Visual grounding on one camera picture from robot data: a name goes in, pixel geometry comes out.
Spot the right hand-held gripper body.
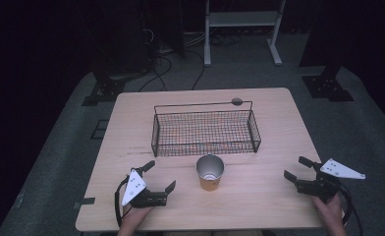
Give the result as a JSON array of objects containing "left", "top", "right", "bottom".
[{"left": 295, "top": 158, "right": 366, "bottom": 205}]

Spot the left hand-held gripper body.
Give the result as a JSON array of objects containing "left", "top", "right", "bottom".
[{"left": 121, "top": 168, "right": 168, "bottom": 209}]

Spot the metal cup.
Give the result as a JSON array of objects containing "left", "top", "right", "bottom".
[{"left": 195, "top": 153, "right": 225, "bottom": 193}]

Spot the black wire basket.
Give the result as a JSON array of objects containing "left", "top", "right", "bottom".
[{"left": 150, "top": 97, "right": 262, "bottom": 157}]

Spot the person's right hand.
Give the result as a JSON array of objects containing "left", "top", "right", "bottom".
[{"left": 312, "top": 193, "right": 348, "bottom": 236}]

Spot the person's left hand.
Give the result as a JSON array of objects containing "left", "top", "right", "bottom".
[{"left": 116, "top": 205, "right": 154, "bottom": 236}]

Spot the black tape strip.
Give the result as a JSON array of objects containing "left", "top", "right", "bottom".
[{"left": 73, "top": 197, "right": 96, "bottom": 210}]

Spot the black stand base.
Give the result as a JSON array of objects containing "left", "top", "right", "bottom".
[
  {"left": 301, "top": 65, "right": 356, "bottom": 102},
  {"left": 82, "top": 74, "right": 127, "bottom": 107}
]

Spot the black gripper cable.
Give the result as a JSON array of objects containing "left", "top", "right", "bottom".
[
  {"left": 114, "top": 176, "right": 132, "bottom": 228},
  {"left": 339, "top": 184, "right": 364, "bottom": 236}
]

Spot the black floor cable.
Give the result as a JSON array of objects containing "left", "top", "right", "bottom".
[
  {"left": 183, "top": 48, "right": 206, "bottom": 91},
  {"left": 137, "top": 54, "right": 174, "bottom": 93}
]

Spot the white metal table frame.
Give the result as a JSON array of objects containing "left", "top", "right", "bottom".
[{"left": 203, "top": 0, "right": 287, "bottom": 68}]

